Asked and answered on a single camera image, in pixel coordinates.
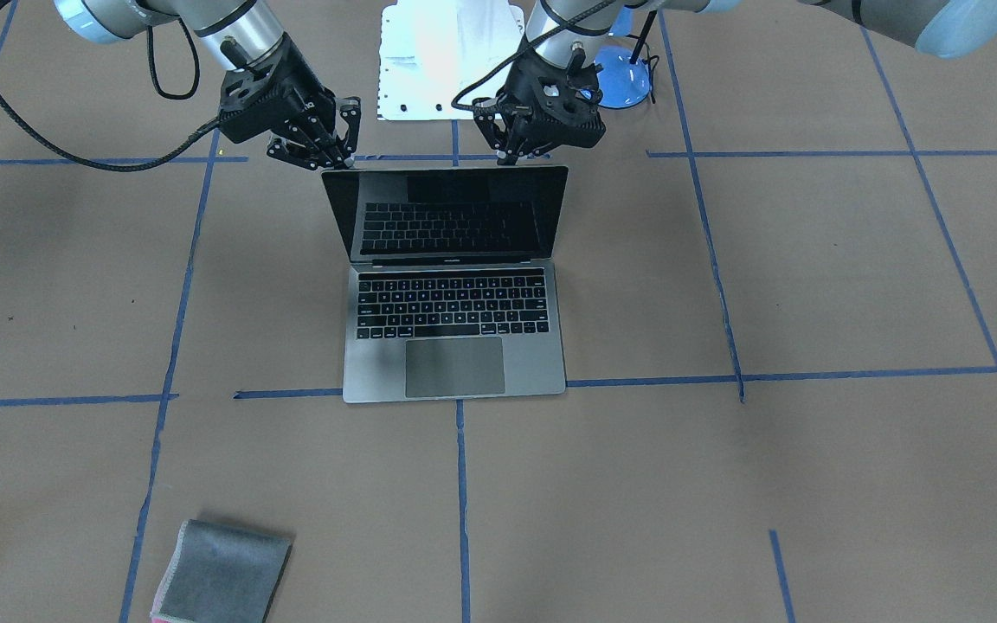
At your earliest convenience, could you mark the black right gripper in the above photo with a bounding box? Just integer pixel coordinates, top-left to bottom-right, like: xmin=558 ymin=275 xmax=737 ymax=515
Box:
xmin=219 ymin=33 xmax=363 ymax=172

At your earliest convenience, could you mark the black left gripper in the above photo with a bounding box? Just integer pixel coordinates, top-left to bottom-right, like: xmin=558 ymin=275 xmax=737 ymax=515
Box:
xmin=473 ymin=48 xmax=606 ymax=166

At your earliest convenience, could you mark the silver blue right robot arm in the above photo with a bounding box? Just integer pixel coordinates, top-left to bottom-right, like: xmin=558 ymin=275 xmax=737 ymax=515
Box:
xmin=55 ymin=1 xmax=361 ymax=170

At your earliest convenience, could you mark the grey folded cloth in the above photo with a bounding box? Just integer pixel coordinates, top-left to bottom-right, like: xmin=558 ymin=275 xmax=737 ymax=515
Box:
xmin=150 ymin=519 xmax=293 ymax=622

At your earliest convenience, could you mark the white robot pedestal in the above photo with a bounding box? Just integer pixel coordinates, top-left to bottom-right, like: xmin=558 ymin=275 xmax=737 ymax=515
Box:
xmin=377 ymin=1 xmax=525 ymax=122

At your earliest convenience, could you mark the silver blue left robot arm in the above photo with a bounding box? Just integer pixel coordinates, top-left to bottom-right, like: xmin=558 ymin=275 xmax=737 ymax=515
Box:
xmin=452 ymin=1 xmax=997 ymax=165

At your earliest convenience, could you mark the grey laptop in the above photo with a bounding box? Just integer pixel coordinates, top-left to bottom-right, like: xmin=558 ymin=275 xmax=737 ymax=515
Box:
xmin=321 ymin=164 xmax=569 ymax=405

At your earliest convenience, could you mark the blue desk lamp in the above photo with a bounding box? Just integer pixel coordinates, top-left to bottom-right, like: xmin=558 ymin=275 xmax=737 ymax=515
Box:
xmin=595 ymin=8 xmax=657 ymax=110

